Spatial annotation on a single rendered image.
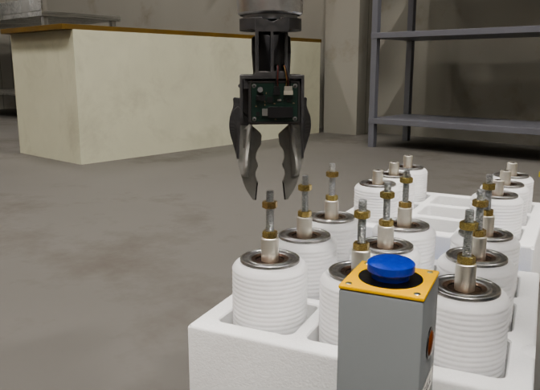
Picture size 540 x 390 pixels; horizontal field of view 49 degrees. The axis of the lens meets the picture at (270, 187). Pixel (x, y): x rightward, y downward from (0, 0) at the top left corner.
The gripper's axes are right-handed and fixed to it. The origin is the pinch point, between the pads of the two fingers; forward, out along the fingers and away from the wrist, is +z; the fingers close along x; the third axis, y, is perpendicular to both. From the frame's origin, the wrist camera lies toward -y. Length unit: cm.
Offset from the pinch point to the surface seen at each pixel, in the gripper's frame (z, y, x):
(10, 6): -71, -489, -219
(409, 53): -25, -328, 104
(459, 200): 17, -68, 49
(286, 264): 9.0, 3.0, 1.9
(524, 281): 16.3, -9.7, 38.0
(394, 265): 1.4, 26.1, 9.4
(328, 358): 16.8, 12.2, 6.0
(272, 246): 7.2, 1.6, 0.3
